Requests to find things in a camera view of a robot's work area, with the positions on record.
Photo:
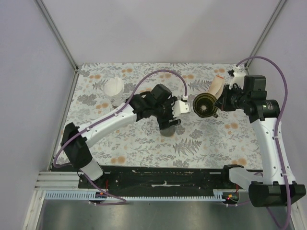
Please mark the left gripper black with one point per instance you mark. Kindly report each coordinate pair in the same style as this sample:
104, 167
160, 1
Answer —
163, 123

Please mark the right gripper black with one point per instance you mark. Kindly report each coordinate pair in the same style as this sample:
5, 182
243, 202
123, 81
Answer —
222, 102

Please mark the dark olive glass dripper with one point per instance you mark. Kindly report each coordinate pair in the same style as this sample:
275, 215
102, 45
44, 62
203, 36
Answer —
204, 105

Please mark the glass carafe with brown band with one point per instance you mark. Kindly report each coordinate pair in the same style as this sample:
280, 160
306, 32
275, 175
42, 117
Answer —
168, 131

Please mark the clear glass dripper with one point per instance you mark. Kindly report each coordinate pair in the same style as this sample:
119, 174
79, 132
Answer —
116, 100

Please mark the white paper coffee filter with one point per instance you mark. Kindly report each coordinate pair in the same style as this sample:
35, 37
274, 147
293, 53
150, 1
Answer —
113, 86

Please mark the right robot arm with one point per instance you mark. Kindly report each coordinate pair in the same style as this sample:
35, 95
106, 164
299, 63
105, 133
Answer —
277, 186

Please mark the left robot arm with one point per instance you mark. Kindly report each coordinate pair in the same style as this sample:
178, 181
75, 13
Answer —
77, 140

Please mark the floral tablecloth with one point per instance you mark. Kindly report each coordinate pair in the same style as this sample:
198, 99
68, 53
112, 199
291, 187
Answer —
196, 143

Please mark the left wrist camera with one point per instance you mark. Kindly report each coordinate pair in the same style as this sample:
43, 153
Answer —
181, 107

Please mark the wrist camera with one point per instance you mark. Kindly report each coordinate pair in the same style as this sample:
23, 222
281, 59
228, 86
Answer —
236, 75
181, 107

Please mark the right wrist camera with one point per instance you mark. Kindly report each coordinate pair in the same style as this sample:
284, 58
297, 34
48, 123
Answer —
236, 75

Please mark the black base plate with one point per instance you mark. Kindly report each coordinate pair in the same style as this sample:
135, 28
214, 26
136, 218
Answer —
162, 182

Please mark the right aluminium frame post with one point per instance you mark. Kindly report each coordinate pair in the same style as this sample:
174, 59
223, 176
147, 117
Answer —
269, 25

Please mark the aluminium frame post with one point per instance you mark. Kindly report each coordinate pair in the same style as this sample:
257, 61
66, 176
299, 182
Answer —
269, 25
50, 22

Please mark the left aluminium frame post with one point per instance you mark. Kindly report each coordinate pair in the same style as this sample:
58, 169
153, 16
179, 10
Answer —
50, 22

